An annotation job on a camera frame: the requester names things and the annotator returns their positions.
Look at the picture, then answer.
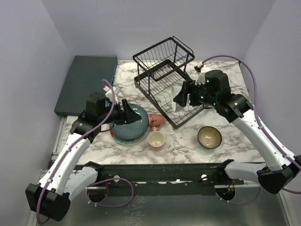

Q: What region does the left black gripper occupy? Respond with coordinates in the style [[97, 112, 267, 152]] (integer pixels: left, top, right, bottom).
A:
[[99, 99, 142, 125]]

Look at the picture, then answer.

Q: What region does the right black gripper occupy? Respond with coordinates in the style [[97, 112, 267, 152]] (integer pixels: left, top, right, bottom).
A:
[[174, 79, 218, 107]]

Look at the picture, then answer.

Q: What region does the white bowl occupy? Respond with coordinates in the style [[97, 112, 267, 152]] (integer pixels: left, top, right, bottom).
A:
[[170, 85, 191, 113]]

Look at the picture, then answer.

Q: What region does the blue glazed floral plate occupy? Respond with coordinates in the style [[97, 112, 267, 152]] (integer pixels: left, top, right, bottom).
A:
[[111, 104, 148, 139]]

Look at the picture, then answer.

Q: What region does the printed salmon coffee mug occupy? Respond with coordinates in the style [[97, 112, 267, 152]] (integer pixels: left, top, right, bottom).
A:
[[148, 114, 165, 131]]

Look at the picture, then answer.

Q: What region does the black wire dish rack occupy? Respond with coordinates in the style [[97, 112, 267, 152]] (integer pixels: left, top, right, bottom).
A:
[[133, 36, 209, 130]]

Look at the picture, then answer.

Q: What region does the plain pink mug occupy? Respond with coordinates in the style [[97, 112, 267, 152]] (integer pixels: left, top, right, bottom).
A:
[[148, 131, 166, 151]]

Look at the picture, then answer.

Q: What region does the dark bowl beige inside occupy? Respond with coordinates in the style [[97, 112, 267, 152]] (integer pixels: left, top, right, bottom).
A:
[[197, 126, 222, 149]]

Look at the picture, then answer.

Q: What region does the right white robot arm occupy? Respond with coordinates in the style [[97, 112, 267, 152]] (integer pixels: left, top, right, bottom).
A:
[[173, 70, 301, 194]]

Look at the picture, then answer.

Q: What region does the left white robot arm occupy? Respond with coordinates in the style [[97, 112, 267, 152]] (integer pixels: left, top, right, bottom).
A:
[[25, 92, 141, 225]]

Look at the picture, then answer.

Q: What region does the teal patterned bottom plate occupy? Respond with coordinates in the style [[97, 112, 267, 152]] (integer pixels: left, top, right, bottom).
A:
[[110, 129, 148, 145]]

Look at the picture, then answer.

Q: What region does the dark grey flat box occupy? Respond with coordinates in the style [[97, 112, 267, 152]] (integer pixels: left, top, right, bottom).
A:
[[54, 56, 118, 116]]

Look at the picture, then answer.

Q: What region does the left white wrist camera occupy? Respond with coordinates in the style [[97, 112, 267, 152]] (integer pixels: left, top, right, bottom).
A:
[[103, 86, 121, 103]]

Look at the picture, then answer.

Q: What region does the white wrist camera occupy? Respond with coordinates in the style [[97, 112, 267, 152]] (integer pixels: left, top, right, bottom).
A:
[[103, 86, 121, 103], [194, 61, 211, 85]]

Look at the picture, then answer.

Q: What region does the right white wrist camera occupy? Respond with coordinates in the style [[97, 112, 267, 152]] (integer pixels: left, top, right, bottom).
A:
[[194, 61, 211, 85]]

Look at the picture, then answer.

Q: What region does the black mounting rail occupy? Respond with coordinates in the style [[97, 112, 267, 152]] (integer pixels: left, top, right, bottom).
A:
[[85, 161, 244, 199]]

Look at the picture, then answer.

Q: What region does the aluminium frame rail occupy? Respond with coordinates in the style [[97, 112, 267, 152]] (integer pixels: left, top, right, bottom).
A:
[[39, 117, 286, 189]]

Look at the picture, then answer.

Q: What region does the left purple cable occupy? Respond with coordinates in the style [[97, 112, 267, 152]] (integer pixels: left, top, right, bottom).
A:
[[35, 79, 134, 224]]

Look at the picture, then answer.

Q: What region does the purple cable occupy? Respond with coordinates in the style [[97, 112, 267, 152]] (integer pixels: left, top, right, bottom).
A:
[[35, 79, 134, 224], [202, 55, 301, 205]]

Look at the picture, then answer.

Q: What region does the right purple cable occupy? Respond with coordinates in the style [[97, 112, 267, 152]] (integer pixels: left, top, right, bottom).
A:
[[202, 55, 301, 205]]

